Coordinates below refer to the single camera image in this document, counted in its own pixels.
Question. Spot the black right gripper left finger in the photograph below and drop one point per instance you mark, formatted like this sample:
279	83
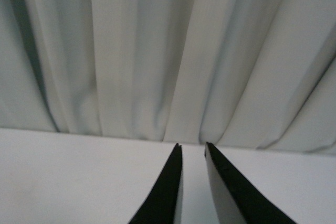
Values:
164	202

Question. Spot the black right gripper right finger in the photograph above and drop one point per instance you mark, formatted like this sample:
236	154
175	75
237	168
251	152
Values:
235	198

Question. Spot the pale grey pleated curtain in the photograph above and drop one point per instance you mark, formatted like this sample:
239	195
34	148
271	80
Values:
243	73

